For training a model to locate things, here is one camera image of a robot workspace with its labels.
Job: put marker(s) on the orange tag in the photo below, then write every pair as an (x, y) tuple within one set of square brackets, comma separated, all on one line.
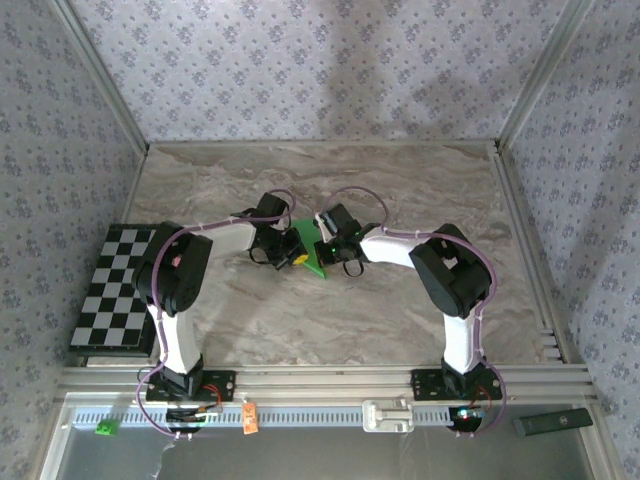
[(250, 419)]

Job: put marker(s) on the round black controller board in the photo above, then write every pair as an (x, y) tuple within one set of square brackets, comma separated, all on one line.
[(187, 419), (467, 419)]

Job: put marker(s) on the black remote control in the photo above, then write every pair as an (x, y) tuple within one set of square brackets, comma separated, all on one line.
[(552, 422)]

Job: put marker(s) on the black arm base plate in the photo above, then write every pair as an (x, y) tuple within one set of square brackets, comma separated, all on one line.
[(225, 385), (425, 385)]

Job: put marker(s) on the aluminium frame post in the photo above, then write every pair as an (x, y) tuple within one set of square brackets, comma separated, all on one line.
[(111, 85), (541, 75)]

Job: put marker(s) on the white plastic bracket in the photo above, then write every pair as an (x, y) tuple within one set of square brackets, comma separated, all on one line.
[(387, 416)]

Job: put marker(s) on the black and grey checkerboard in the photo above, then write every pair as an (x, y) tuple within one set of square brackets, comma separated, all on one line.
[(107, 300)]

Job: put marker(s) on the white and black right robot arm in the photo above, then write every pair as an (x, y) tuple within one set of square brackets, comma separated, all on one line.
[(460, 345)]

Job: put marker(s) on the small green connector block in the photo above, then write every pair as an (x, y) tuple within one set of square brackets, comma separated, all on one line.
[(107, 428)]

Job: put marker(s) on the aluminium mounting rail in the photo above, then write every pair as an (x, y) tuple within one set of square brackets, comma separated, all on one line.
[(325, 382)]

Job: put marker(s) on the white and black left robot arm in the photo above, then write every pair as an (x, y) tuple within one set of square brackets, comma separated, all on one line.
[(180, 345)]

